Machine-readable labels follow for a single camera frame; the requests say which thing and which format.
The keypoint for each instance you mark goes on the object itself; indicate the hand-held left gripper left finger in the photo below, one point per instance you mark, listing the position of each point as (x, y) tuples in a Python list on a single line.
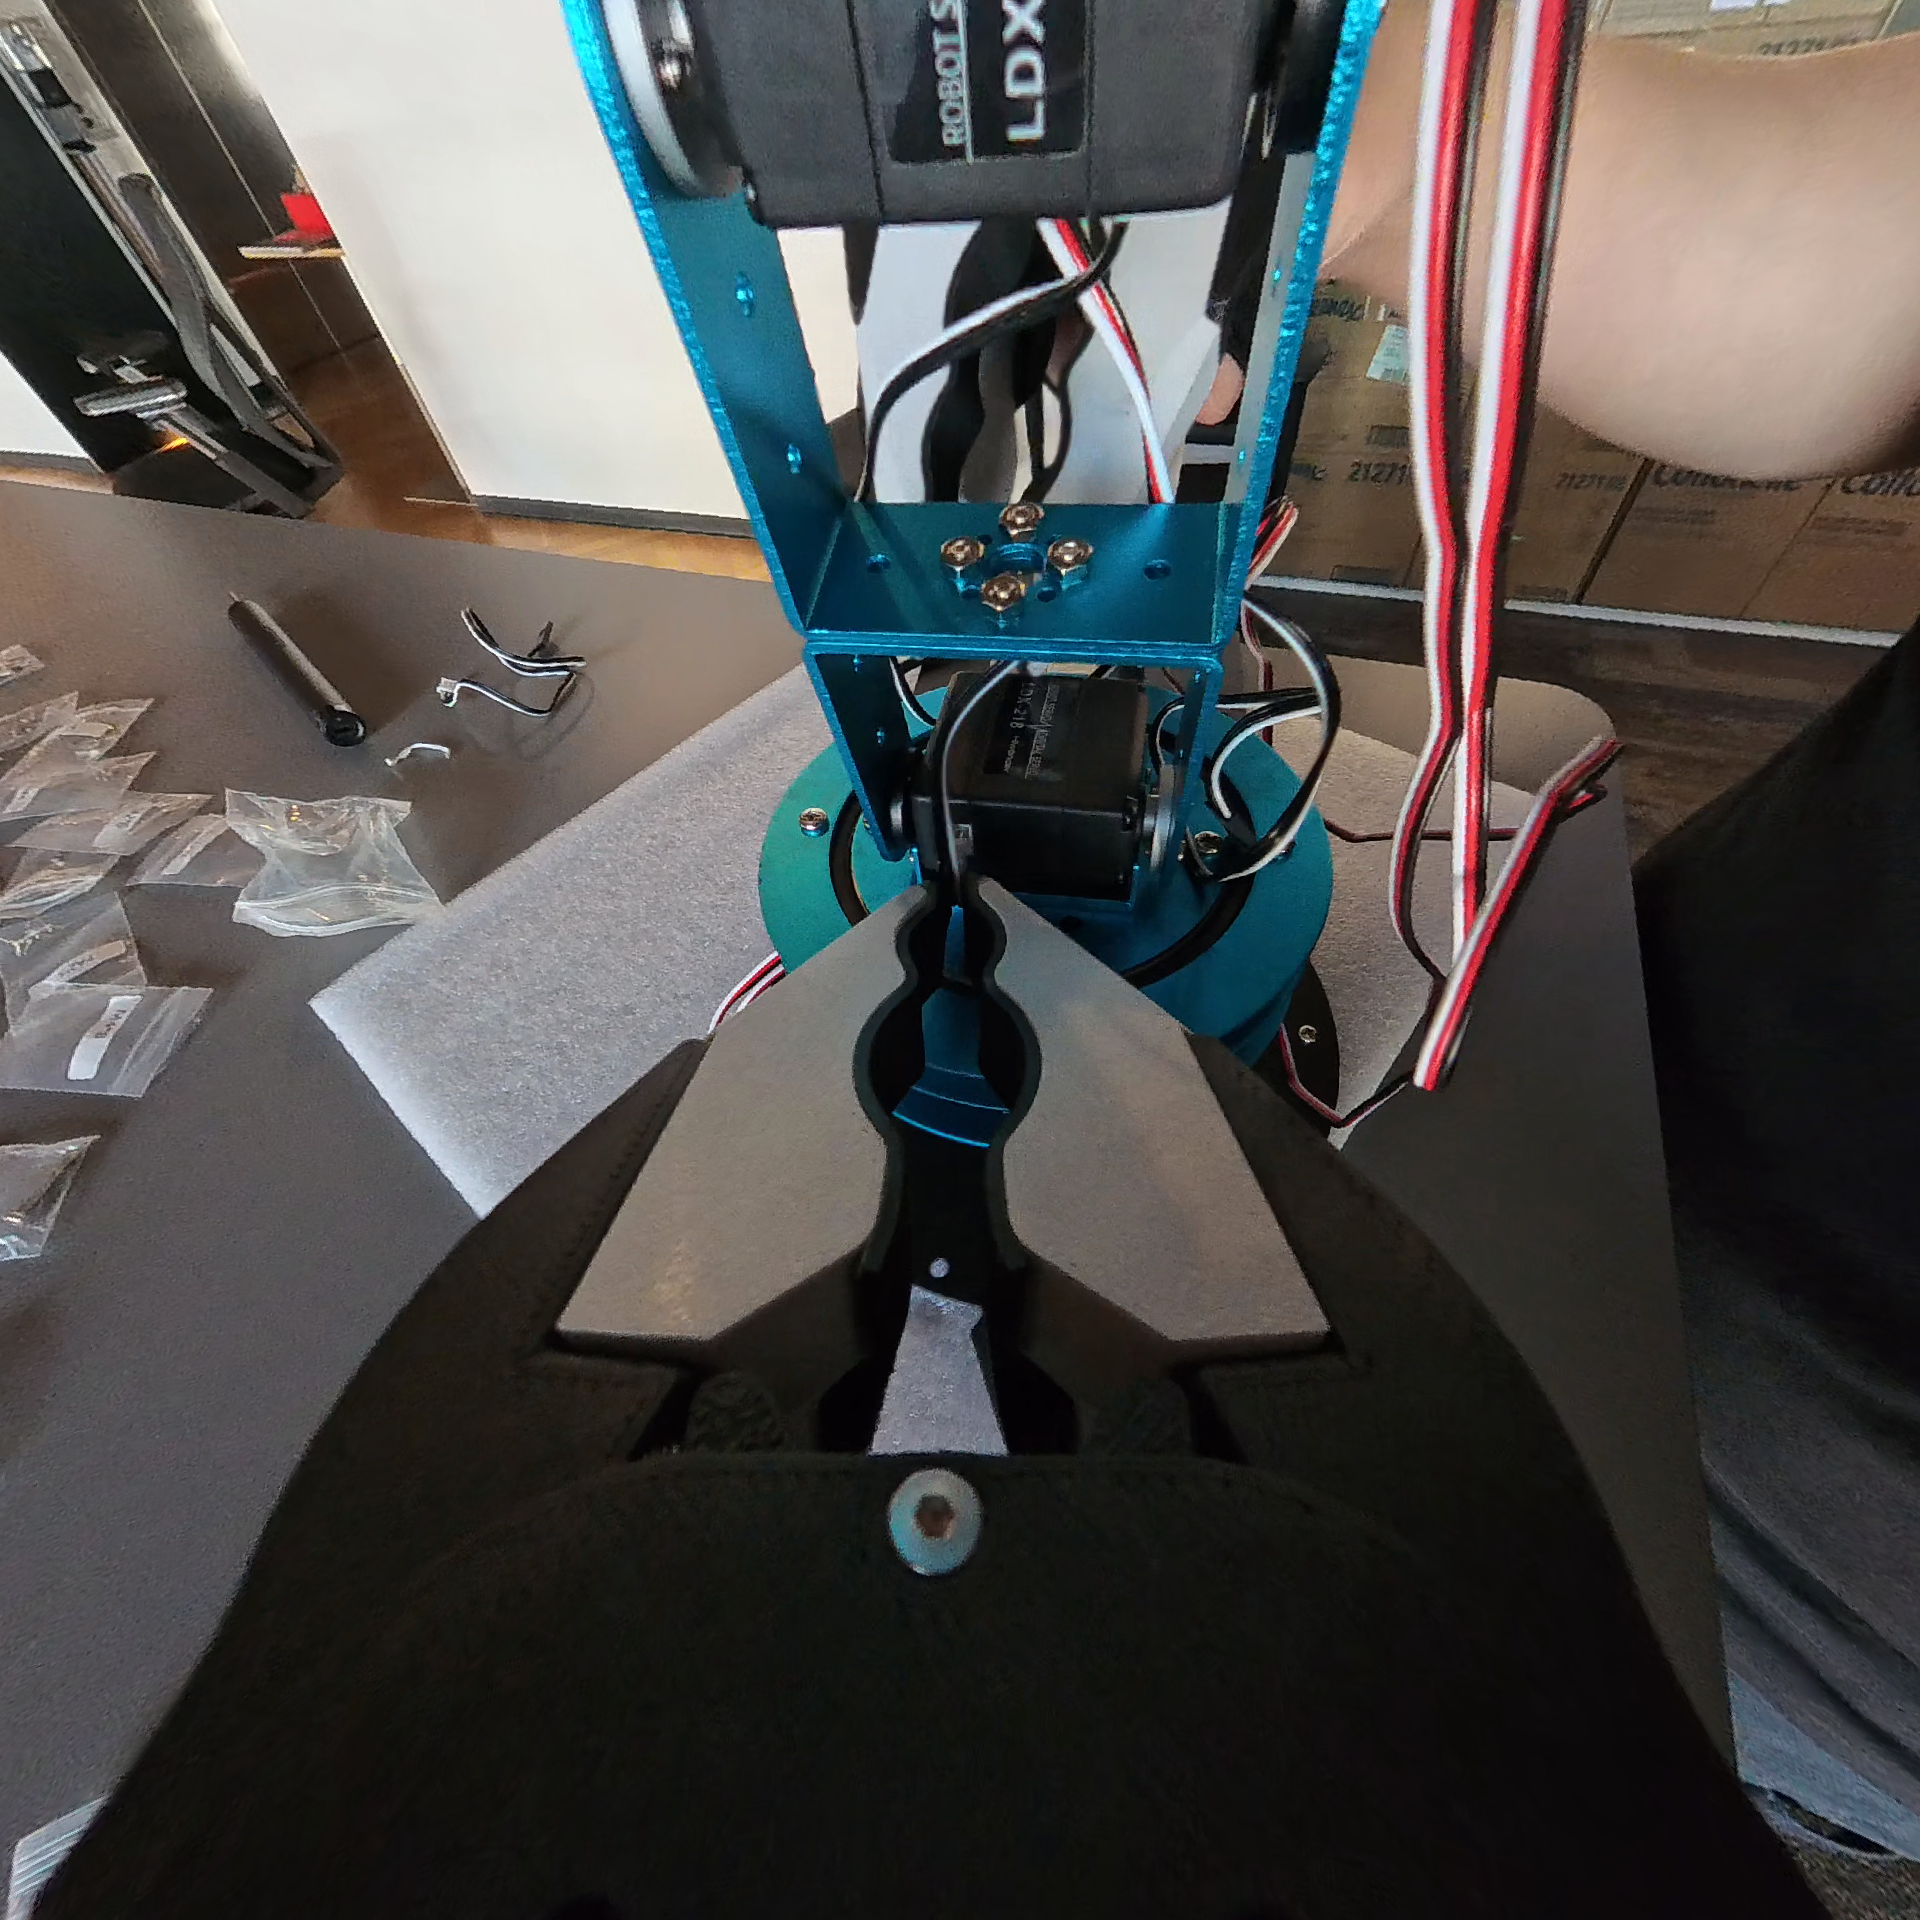
[(721, 1200)]

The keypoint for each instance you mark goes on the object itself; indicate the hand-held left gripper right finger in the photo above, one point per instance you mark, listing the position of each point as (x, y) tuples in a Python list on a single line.
[(1171, 1200)]

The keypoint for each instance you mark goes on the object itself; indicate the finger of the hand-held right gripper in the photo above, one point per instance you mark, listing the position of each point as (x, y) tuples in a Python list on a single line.
[(1184, 360), (901, 376)]

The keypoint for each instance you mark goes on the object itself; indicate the blue toy robot arm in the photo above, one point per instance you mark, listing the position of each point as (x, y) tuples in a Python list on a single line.
[(991, 570)]

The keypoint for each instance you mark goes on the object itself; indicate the person's right forearm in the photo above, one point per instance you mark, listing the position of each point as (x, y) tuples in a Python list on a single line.
[(1681, 225)]

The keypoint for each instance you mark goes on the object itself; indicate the white foam sheet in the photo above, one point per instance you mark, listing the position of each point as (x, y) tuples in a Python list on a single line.
[(570, 930)]

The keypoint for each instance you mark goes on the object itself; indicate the large cardboard box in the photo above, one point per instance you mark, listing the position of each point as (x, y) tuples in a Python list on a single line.
[(1650, 539)]

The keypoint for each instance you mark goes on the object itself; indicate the pile of small plastic bags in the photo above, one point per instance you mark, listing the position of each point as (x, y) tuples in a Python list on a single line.
[(329, 856)]

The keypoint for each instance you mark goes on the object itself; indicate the small red box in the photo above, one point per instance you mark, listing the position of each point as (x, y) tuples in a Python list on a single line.
[(306, 217)]

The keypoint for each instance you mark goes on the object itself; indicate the black office chair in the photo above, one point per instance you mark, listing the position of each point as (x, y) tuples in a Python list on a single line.
[(240, 420)]

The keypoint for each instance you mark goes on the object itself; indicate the person's dark shirt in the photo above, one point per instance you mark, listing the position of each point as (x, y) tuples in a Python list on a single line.
[(1799, 974)]

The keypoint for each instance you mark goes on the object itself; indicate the black cylindrical tool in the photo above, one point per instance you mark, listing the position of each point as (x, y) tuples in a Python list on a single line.
[(293, 668)]

